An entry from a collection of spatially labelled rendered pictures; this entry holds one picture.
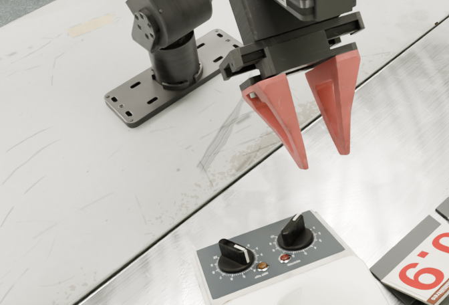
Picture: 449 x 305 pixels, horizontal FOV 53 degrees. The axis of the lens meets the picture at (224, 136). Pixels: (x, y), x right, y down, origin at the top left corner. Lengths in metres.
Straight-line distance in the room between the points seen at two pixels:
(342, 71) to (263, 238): 0.17
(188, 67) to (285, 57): 0.27
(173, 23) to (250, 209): 0.22
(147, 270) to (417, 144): 0.33
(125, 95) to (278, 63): 0.32
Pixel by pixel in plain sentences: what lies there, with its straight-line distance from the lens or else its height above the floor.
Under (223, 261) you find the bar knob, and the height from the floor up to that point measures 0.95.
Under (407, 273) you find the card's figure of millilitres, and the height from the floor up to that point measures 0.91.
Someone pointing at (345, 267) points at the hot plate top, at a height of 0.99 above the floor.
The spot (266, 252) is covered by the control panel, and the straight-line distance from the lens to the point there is 0.41.
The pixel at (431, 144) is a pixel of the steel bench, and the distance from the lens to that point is 0.56.
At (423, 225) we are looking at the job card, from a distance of 0.50.
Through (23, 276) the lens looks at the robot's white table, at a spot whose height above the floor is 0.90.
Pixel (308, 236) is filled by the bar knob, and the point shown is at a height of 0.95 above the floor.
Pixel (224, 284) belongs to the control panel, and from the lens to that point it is 0.39.
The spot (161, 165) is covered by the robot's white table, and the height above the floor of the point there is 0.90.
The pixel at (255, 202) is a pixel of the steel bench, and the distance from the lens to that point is 0.49.
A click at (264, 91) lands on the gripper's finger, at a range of 0.31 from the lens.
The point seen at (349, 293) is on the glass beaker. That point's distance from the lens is 0.29.
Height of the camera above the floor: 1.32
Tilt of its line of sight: 51 degrees down
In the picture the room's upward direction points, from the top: 7 degrees counter-clockwise
